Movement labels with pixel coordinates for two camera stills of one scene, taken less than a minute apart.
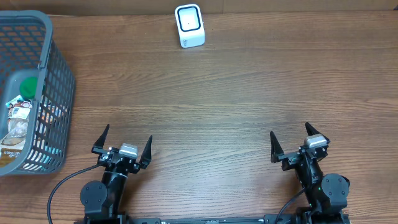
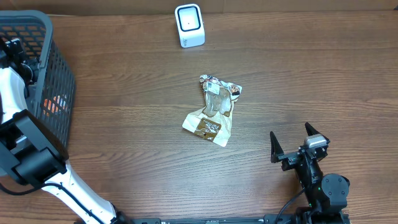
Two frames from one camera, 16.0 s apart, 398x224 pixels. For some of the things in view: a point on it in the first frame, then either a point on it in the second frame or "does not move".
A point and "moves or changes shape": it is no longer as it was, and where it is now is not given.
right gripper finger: [276, 149] does not move
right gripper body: [291, 160] does not move
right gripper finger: [312, 130] does not move
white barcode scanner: [190, 25] does not move
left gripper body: [102, 158] to [33, 68]
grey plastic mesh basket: [27, 50] does not move
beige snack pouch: [14, 140] moves or changes shape
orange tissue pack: [49, 112] to [55, 104]
